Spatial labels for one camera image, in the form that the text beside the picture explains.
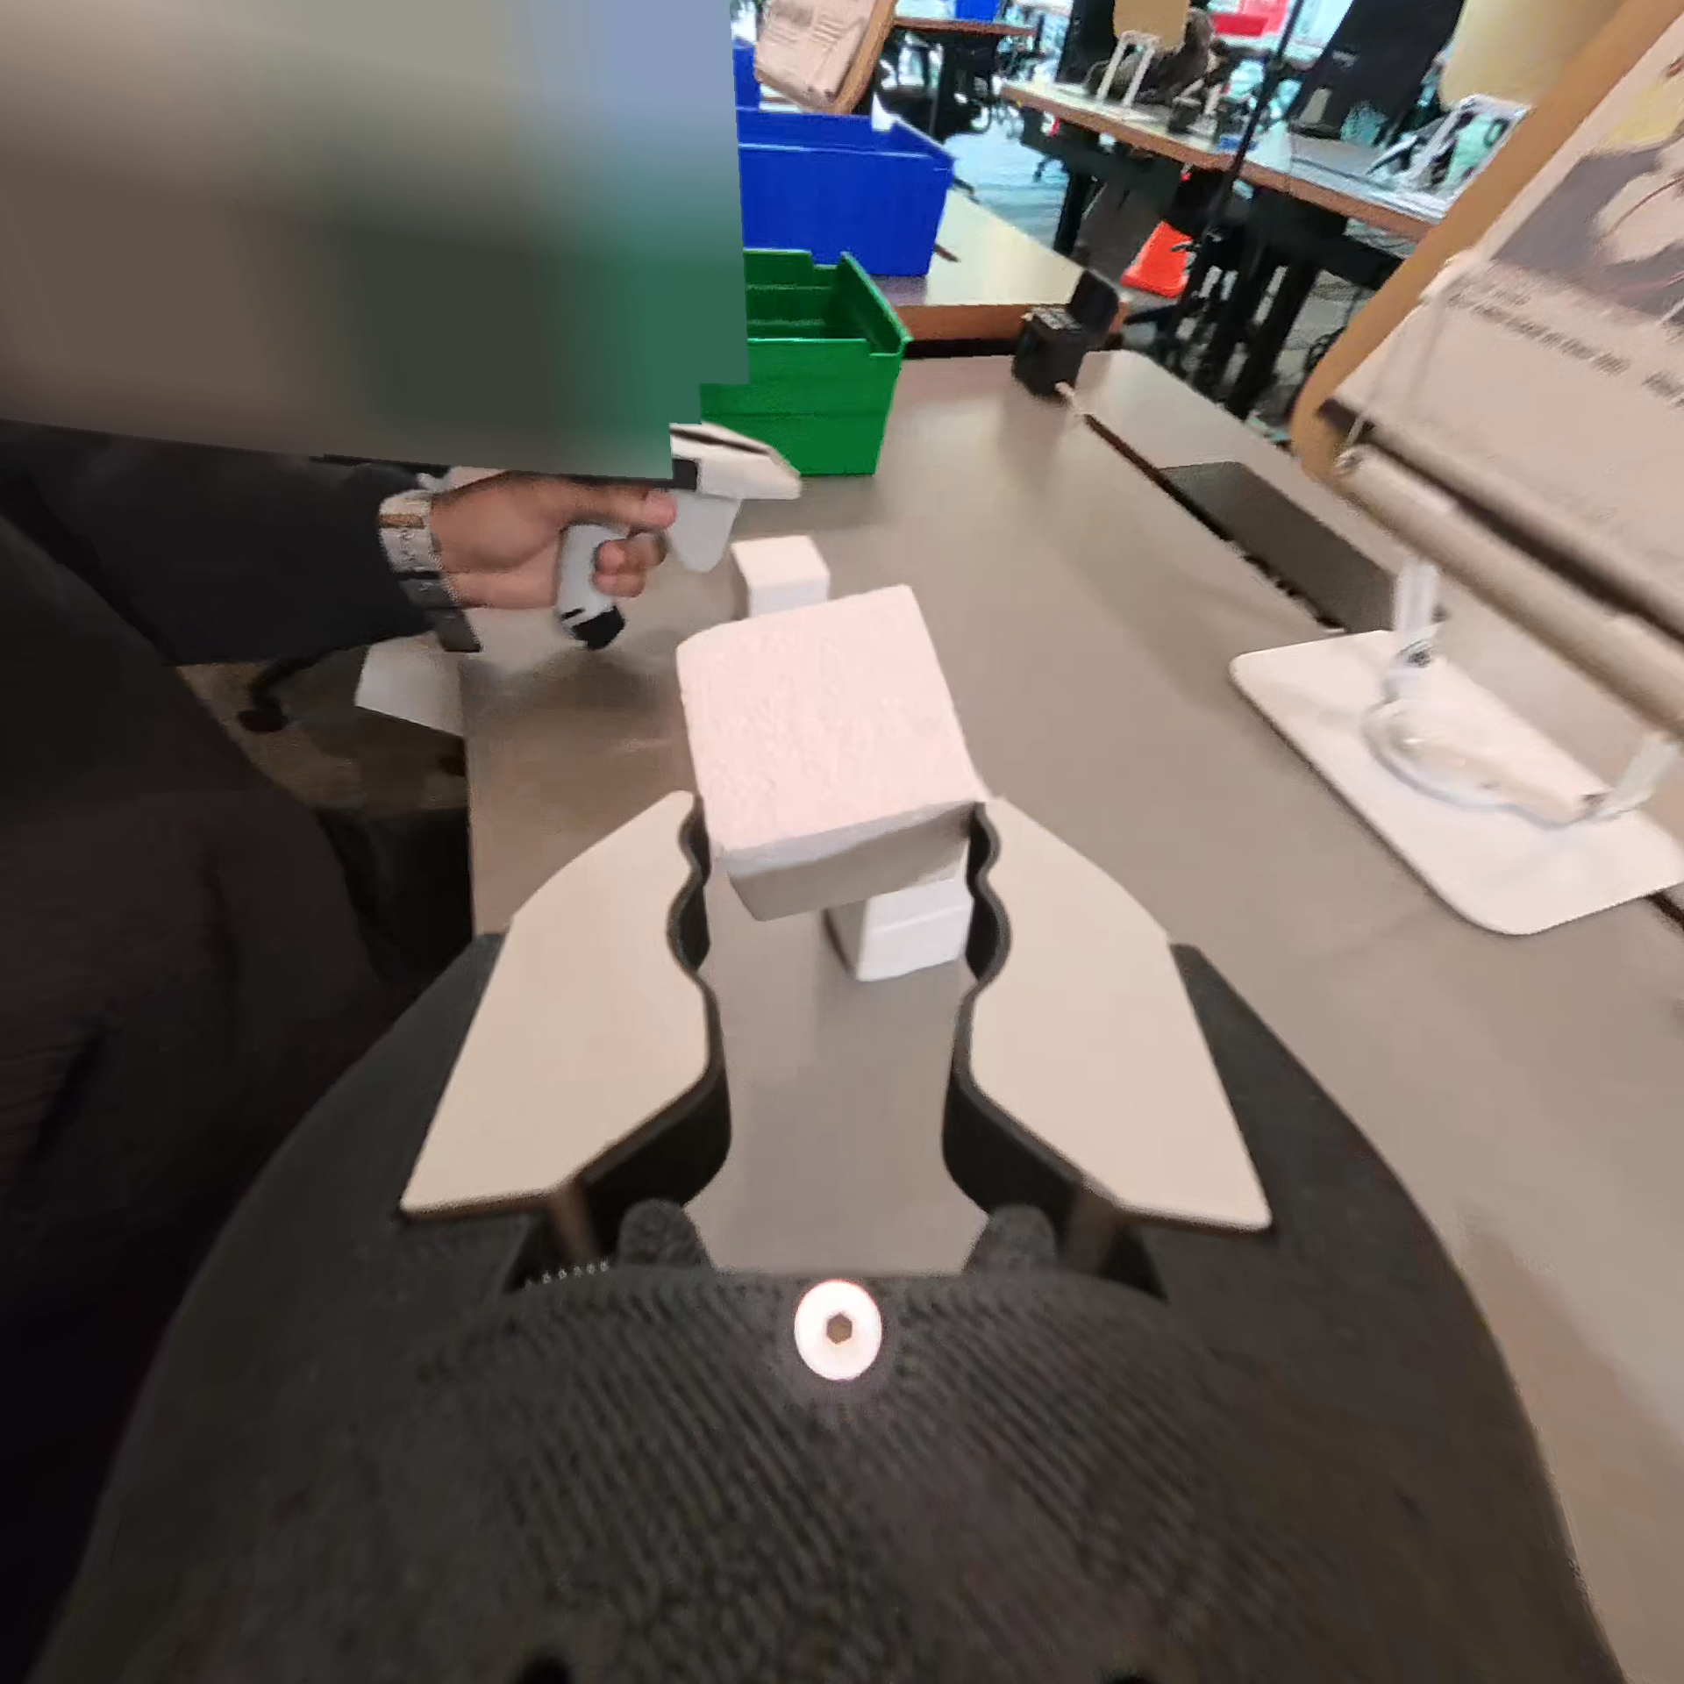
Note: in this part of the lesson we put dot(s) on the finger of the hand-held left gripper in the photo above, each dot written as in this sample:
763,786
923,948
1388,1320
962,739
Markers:
710,433
745,480

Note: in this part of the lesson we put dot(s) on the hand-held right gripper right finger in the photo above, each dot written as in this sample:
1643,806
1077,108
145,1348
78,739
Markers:
1105,1053

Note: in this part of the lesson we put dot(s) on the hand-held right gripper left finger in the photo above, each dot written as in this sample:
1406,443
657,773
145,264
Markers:
580,1039

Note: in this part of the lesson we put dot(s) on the white foam cube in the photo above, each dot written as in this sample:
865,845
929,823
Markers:
816,711
778,581
910,928

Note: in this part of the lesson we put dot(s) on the person's left forearm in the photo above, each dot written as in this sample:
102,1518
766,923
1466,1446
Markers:
198,539

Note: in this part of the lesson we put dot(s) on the grey desk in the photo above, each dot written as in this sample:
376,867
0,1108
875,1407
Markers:
1183,1001

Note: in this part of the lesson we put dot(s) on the person's left hand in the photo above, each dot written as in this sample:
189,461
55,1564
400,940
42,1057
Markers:
515,539

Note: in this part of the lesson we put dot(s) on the green plastic bin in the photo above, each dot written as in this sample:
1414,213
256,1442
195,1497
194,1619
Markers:
816,382

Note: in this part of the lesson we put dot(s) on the metal wristwatch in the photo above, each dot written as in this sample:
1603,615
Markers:
407,533

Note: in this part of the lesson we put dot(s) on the white flat panel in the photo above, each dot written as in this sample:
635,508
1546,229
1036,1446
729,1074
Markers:
411,690

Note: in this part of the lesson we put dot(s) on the blue plastic bin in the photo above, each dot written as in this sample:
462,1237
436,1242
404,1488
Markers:
842,185

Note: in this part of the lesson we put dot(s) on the black chair base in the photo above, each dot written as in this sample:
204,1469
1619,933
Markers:
283,690

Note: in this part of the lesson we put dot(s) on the wood-edged table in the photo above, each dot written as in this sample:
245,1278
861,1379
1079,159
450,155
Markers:
1001,270

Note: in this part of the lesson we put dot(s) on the small black box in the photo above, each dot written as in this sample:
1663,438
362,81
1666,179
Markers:
1053,346

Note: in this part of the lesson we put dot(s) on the newspaper display board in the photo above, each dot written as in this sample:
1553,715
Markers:
822,53

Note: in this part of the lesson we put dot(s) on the white stand base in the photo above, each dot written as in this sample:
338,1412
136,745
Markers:
1330,711

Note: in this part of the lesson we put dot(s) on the person's dark clothing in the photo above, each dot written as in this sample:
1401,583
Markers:
159,987

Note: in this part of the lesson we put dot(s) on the clear acrylic holder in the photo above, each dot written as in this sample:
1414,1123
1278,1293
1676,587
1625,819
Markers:
1414,618

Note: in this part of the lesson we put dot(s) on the long background table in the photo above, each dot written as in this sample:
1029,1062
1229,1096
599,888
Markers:
1212,139

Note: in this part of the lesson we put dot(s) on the black office chair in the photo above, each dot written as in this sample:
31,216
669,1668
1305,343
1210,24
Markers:
1376,67

